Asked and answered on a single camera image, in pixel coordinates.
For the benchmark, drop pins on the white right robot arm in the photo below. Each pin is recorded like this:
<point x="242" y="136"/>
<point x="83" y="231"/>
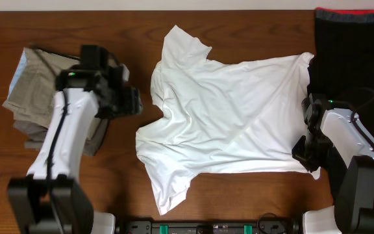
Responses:
<point x="337" y="141"/>

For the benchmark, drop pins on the white t-shirt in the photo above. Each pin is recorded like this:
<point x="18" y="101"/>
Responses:
<point x="219" y="118"/>

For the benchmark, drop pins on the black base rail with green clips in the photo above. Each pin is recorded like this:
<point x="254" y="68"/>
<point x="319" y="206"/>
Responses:
<point x="268" y="223"/>

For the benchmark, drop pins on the folded khaki shorts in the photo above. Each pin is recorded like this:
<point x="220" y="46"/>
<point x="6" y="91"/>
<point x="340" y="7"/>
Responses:
<point x="32" y="88"/>

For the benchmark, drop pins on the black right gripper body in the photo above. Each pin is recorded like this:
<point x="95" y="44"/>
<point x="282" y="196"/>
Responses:
<point x="312" y="149"/>

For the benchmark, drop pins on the black garment with red band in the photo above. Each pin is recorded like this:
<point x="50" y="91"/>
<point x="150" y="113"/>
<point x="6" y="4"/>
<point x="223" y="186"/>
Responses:
<point x="343" y="68"/>

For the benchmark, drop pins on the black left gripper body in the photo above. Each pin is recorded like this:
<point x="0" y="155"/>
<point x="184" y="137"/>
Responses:
<point x="121" y="103"/>

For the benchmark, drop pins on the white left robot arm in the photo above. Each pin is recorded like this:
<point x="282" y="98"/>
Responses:
<point x="49" y="198"/>

